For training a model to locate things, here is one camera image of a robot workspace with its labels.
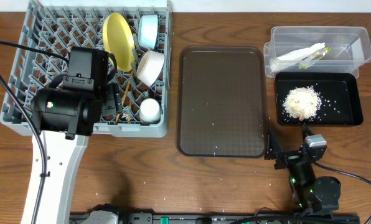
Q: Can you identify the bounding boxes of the wooden chopstick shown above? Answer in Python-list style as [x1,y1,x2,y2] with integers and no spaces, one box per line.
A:
[127,82,133,124]
[115,69,134,125]

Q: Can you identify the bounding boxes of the white cup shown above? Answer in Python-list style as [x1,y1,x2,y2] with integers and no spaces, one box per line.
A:
[139,98,161,124]

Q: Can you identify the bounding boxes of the pink white bowl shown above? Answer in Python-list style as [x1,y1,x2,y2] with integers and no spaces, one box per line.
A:
[136,50,164,86]

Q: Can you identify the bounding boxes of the yellow round plate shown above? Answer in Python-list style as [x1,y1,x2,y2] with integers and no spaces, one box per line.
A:
[103,12,135,72]

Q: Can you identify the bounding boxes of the blue bowl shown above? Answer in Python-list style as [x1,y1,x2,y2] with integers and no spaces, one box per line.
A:
[138,15,158,50]

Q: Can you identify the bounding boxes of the green snack packet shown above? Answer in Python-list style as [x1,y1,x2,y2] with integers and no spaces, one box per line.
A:
[298,47,332,70]

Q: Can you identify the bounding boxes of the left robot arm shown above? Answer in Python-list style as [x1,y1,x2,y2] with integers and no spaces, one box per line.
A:
[21,47,116,223]

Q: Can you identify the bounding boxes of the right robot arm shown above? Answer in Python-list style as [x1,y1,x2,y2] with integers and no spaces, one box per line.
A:
[265,129,341,215]

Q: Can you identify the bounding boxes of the rice food waste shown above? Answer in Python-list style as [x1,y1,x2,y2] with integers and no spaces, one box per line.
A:
[283,86,322,121]

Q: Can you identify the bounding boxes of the black waste tray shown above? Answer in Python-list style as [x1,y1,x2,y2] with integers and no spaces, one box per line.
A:
[275,72,364,126]

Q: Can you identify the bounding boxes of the dark brown serving tray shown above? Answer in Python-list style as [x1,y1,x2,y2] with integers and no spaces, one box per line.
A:
[176,46,269,158]

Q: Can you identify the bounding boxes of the grey plastic dish rack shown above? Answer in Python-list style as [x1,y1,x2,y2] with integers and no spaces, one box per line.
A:
[0,1,172,138]

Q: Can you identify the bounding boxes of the clear plastic bin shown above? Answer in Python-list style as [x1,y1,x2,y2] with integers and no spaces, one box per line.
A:
[263,26,371,78]

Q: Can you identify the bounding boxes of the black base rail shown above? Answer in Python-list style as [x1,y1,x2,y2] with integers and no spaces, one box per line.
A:
[68,204,360,224]

